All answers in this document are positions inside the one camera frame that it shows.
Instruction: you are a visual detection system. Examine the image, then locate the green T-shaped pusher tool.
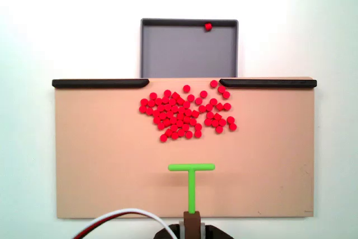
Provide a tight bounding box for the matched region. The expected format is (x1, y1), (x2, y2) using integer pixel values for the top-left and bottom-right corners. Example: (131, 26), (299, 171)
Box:
(167, 163), (216, 239)

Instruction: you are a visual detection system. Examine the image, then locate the grey container tray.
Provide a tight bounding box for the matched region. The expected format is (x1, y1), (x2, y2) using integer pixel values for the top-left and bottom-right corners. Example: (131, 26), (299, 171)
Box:
(140, 18), (239, 79)

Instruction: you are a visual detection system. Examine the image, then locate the beige board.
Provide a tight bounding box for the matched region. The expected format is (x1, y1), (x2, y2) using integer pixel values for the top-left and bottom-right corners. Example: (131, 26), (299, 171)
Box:
(53, 76), (317, 219)

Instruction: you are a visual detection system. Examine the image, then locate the white red gripper cable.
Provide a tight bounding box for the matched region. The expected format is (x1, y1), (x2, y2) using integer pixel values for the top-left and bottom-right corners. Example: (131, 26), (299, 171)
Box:
(71, 207), (176, 239)

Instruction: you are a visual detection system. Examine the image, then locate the black rail strip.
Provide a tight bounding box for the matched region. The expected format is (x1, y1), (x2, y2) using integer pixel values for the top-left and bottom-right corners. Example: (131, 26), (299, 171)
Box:
(51, 78), (150, 89)
(219, 78), (318, 89)

